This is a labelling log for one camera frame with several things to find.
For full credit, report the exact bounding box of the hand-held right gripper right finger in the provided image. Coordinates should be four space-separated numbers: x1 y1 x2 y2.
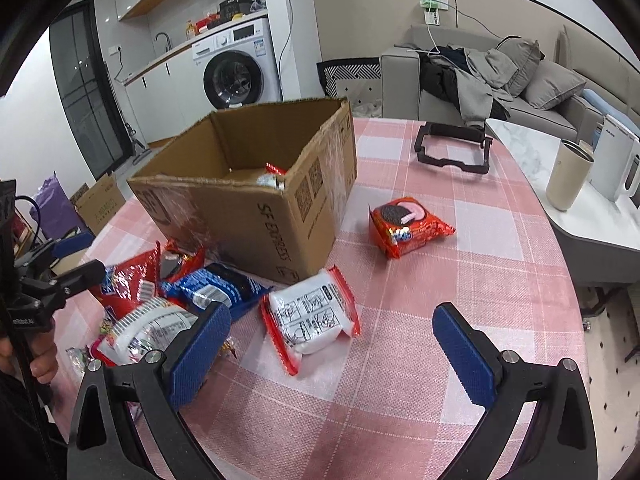
432 303 601 480

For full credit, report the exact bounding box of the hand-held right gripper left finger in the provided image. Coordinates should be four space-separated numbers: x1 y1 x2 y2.
66 301 236 480

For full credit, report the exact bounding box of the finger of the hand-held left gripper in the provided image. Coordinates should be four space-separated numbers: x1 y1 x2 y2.
14 232 96 272
20 259 107 311

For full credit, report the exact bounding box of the white printed snack packet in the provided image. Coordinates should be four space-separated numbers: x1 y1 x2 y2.
92 296 201 368

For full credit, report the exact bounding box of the blue cookie packet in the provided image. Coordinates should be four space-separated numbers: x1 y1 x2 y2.
160 262 273 321

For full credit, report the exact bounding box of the white red-edged snack packet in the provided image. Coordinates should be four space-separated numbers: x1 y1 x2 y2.
260 265 362 377

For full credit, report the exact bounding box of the brown cardboard box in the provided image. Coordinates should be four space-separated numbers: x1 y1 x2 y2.
126 97 358 286

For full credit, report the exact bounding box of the person's left forearm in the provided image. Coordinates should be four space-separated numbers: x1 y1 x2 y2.
0 367 68 480

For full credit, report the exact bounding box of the person's left hand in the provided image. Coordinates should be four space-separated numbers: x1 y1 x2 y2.
0 337 60 383

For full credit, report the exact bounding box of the purple bag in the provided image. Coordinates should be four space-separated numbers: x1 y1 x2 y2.
32 170 83 241

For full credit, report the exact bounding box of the small cardboard box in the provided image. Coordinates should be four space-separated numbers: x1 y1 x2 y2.
70 172 126 236

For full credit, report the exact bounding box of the large red snack packet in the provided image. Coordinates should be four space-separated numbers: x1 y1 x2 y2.
95 242 163 321

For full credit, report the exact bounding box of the pink checked tablecloth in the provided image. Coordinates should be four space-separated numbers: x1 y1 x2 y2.
47 117 588 480

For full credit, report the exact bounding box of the red cookie packet pink cream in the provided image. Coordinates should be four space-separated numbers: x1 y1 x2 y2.
369 196 457 260

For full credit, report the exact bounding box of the black glass door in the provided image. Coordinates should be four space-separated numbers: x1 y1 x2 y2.
48 0 126 166

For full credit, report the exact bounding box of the white base cabinet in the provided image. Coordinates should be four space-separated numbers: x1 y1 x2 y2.
122 42 211 148

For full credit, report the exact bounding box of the red and white snack packet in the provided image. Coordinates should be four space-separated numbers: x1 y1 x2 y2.
252 162 288 191

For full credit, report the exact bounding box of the beige tumbler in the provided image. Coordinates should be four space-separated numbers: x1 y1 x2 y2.
545 139 596 212

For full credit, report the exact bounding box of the white marble side table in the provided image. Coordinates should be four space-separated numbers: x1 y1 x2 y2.
485 118 640 253

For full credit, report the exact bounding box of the white electric kettle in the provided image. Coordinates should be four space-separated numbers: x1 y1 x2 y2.
590 114 640 203

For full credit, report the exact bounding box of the white washing machine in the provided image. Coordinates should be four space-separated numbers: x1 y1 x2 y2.
191 17 281 110

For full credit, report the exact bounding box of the beige cloth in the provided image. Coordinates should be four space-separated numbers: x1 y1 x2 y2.
350 82 383 120

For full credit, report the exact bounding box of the grey hoodie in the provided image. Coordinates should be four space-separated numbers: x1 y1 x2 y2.
452 47 526 128

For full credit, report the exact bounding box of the black jacket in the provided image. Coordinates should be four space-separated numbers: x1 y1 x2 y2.
419 47 513 121

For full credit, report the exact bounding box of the grey sofa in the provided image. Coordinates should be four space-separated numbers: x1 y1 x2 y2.
380 22 640 146

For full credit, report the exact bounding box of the grey pillow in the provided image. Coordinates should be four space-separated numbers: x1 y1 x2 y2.
495 36 546 98
522 59 587 111

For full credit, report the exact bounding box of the light blue blanket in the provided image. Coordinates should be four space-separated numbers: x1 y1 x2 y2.
582 89 628 126

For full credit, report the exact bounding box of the black rice cooker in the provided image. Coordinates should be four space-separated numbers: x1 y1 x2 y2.
217 0 256 18

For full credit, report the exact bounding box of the black white patterned cushion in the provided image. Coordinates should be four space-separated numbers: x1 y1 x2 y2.
316 59 383 98

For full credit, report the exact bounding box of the white power strip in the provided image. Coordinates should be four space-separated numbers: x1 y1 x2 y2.
419 0 451 25

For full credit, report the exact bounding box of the black cable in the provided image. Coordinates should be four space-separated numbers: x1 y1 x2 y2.
15 195 45 246

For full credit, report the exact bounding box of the black plastic frame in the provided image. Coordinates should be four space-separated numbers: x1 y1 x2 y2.
414 122 493 180

